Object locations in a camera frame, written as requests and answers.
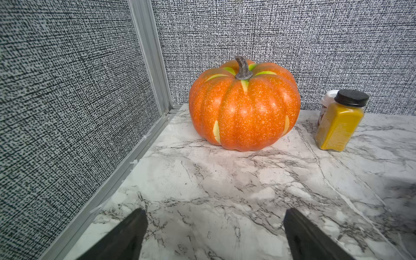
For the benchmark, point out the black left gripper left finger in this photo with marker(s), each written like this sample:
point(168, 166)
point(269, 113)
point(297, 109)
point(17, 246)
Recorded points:
point(123, 242)

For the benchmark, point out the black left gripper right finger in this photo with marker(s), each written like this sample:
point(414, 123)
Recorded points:
point(307, 242)

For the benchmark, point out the yellow jar black lid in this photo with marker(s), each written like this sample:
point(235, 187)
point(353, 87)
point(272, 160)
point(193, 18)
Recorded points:
point(341, 120)

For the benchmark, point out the white lidded jar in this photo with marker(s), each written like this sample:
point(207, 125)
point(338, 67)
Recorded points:
point(326, 100)

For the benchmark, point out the orange decorative pumpkin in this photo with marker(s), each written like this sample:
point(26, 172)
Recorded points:
point(243, 105)

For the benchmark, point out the aluminium frame rails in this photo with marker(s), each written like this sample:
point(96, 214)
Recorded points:
point(147, 34)

